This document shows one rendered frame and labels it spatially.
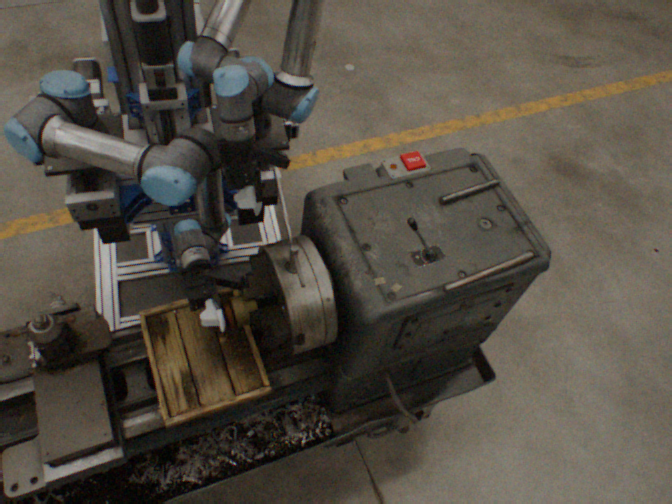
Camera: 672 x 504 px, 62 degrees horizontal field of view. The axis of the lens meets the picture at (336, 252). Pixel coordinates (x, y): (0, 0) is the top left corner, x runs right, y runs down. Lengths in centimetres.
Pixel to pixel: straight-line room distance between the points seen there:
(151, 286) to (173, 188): 129
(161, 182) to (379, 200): 59
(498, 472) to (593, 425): 54
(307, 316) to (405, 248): 32
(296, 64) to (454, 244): 65
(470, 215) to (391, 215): 23
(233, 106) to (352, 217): 46
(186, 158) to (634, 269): 273
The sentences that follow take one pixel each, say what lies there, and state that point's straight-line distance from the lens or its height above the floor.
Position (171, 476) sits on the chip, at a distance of 197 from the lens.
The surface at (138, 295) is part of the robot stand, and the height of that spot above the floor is 21.
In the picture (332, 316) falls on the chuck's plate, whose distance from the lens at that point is 146.
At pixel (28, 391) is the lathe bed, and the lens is 180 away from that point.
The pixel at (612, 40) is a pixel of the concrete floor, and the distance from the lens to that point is 516.
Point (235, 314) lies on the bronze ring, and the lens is 151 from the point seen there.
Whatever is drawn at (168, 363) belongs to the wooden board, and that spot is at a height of 88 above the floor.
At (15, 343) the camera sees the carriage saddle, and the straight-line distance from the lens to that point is 183.
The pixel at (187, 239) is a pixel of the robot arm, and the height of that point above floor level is 112.
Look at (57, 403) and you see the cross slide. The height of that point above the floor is 97.
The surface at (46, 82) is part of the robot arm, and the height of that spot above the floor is 139.
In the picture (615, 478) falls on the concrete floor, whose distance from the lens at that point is 294.
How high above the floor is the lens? 245
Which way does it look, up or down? 56 degrees down
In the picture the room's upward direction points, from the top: 12 degrees clockwise
